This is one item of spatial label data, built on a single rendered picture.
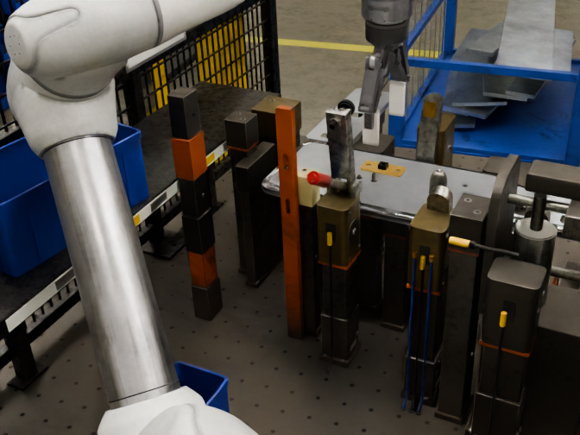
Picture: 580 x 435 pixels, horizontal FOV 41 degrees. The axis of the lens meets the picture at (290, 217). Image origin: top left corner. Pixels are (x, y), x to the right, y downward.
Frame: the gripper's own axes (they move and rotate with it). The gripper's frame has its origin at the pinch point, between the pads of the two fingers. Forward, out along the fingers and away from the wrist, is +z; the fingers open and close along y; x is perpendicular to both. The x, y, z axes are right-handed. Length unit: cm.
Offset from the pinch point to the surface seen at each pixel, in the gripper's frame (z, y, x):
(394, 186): 9.7, 5.8, 4.5
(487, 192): 9.7, 1.5, 20.8
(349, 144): -5.9, 21.2, 1.8
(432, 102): -0.9, -10.8, 6.0
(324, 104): 110, -229, -119
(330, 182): -1.2, 26.4, 0.8
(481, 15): 110, -407, -81
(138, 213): 7.3, 35.7, -32.3
